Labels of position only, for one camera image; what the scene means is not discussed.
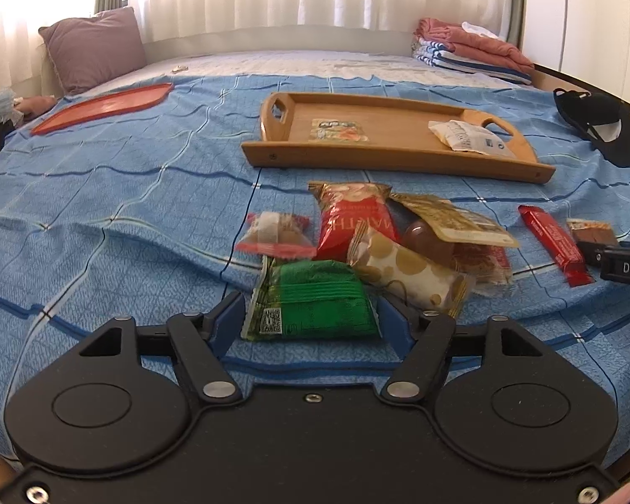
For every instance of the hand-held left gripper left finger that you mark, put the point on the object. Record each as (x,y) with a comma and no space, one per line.
(226,323)

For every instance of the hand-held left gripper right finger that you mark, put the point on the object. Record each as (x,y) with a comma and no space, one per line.
(394,328)

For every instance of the red label biscuit packet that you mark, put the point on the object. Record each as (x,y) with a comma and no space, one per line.
(590,228)
(483,262)

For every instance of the red snack bar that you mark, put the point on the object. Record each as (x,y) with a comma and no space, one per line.
(554,241)

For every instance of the gold dotted white snack packet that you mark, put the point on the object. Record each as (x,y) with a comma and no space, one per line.
(409,273)

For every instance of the green snack packet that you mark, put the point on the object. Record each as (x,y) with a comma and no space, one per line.
(315,299)

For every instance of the clear jelly cup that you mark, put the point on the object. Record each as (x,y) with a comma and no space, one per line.
(420,239)

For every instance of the pink rice snack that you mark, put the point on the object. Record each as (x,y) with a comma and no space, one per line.
(275,231)

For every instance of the large red snack packet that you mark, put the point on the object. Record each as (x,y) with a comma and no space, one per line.
(352,220)

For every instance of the beige nut packet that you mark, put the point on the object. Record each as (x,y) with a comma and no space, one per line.
(462,223)

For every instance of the wooden serving tray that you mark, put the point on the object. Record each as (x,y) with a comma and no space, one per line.
(388,131)

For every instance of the blue checked bedsheet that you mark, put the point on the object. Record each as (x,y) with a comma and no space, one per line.
(136,210)

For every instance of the white printed packet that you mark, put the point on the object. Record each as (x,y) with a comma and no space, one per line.
(464,136)

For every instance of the clear packet with orange print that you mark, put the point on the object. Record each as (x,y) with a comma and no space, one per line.
(338,130)

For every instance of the stack of folded towels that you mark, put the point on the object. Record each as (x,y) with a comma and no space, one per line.
(483,44)

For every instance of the blue striped folded towels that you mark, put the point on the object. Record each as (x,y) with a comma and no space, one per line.
(451,60)

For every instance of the orange plastic tray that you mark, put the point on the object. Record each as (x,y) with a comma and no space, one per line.
(100,107)

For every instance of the white folded cloth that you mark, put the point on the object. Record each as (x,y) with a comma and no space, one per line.
(478,28)

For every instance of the small metal object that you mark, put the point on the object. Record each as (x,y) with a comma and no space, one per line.
(179,68)

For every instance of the white patterned mattress cover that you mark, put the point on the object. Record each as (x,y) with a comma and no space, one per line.
(294,63)

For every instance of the pinkish brown cloth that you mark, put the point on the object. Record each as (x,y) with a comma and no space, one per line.
(34,106)

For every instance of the purple pillow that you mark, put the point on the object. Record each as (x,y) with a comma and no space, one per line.
(94,47)

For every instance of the wooden bed frame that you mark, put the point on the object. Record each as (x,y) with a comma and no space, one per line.
(583,81)

